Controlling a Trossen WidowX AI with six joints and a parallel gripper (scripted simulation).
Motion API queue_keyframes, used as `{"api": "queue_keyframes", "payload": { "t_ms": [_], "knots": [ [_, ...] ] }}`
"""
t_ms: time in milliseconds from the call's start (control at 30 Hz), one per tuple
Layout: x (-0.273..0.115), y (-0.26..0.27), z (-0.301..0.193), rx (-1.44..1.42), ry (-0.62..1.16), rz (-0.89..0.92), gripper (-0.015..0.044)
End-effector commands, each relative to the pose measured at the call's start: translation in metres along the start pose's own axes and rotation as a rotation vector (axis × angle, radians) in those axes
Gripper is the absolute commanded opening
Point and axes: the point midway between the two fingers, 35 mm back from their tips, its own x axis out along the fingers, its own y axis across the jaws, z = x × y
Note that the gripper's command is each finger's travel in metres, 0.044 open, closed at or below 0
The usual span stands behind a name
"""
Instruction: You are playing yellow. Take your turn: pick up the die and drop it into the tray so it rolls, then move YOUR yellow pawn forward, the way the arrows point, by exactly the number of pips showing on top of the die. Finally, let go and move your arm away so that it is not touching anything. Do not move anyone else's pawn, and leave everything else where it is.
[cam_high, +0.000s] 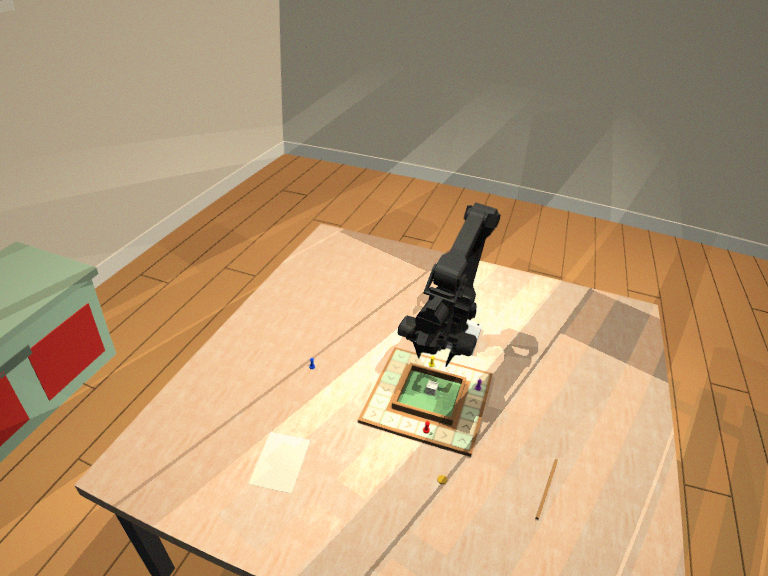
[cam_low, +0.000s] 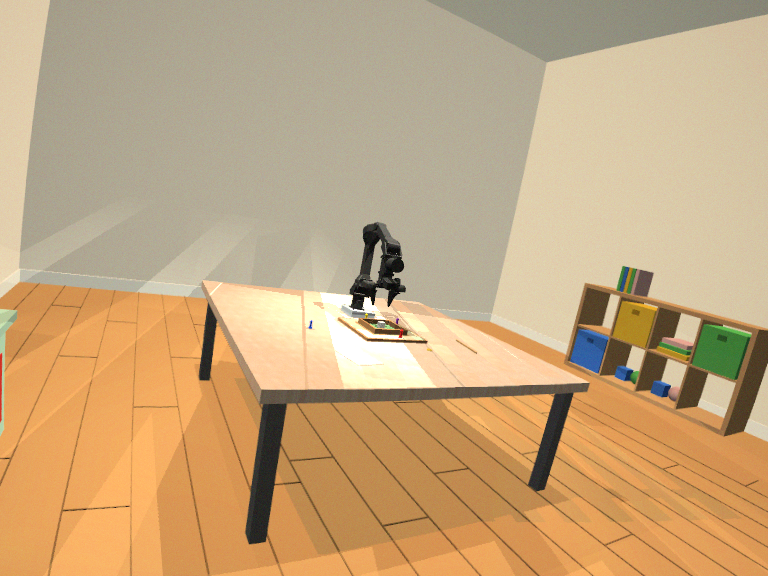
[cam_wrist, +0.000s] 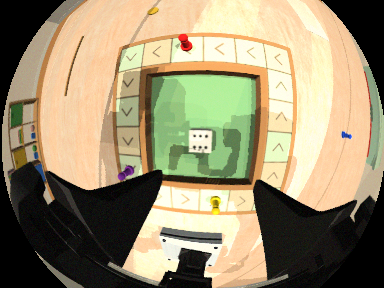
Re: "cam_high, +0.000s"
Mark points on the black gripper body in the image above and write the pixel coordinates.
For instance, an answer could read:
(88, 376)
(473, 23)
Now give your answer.
(463, 343)

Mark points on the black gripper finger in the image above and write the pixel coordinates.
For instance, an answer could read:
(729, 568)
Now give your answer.
(415, 345)
(451, 355)

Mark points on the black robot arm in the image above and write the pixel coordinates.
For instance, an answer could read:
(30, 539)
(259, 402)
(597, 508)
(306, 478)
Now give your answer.
(454, 276)

